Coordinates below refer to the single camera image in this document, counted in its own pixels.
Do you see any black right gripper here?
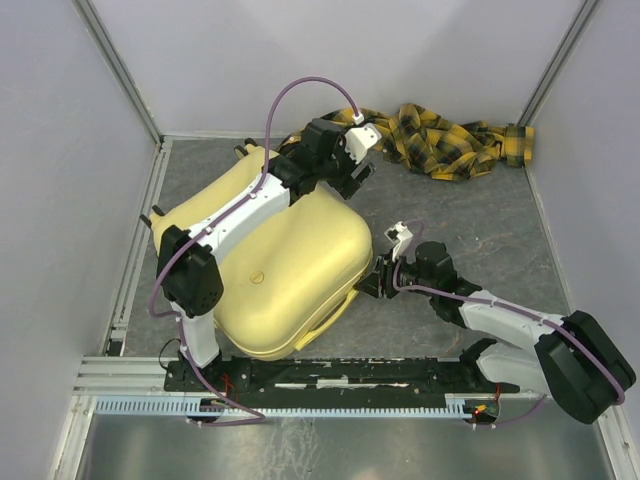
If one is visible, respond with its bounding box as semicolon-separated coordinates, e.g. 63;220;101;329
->
352;247;435;300

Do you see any yellow suitcase with black lining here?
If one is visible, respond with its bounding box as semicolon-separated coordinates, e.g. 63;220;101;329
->
149;145;373;361

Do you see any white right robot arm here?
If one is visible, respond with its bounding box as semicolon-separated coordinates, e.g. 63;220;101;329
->
356;242;637;424

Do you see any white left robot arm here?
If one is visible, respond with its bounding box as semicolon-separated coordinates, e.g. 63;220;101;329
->
156;118;381;390

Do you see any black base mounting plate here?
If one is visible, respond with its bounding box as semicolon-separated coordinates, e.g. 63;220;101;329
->
163;355;521;409

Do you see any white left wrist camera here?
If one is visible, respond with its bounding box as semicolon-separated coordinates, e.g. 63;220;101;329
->
344;113;382;165

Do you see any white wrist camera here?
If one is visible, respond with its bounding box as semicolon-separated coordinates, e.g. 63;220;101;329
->
384;221;414;261
344;113;382;165

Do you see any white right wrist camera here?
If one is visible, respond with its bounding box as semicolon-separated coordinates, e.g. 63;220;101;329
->
384;221;414;261

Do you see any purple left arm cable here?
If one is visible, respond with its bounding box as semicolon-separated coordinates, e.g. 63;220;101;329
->
148;76;364;427

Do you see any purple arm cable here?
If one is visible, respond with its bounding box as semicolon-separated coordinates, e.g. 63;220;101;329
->
148;76;364;427
392;218;626;429

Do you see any blue slotted cable duct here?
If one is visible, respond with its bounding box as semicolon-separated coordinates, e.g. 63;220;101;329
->
95;396;471;420

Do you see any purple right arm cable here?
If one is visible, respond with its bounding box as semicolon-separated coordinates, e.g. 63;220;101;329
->
392;218;626;429

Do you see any aluminium frame rail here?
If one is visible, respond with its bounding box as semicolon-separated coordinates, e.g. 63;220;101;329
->
72;355;618;396

